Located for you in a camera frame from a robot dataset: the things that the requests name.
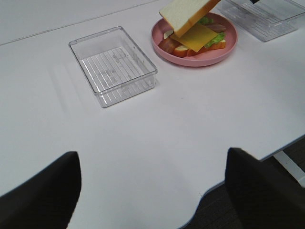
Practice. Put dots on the green lettuce leaf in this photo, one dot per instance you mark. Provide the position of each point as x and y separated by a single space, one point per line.
220 36

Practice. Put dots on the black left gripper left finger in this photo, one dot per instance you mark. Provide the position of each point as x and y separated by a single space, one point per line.
45 201

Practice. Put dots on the bread slice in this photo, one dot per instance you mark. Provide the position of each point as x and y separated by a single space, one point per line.
182 51
181 15

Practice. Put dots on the white table leg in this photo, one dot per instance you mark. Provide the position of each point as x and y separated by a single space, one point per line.
291 167

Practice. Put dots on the pink bacon strip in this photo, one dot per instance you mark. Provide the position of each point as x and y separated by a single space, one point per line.
216 27

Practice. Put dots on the pink round plate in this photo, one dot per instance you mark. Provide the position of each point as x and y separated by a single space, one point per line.
199 60

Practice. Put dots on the yellow cheese slice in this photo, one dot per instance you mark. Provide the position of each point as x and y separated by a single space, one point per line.
196 37

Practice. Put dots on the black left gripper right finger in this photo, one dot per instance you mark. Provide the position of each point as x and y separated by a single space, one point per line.
262 197

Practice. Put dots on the left clear plastic tray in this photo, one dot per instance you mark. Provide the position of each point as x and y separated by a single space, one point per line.
114 65

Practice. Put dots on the right clear plastic tray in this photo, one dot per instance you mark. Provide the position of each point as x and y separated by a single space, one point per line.
266 19

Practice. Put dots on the dark bacon strip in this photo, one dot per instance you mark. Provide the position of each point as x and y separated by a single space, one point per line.
169 45

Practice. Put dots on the clear plastic tray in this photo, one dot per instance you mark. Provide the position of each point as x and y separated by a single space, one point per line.
114 65
266 19

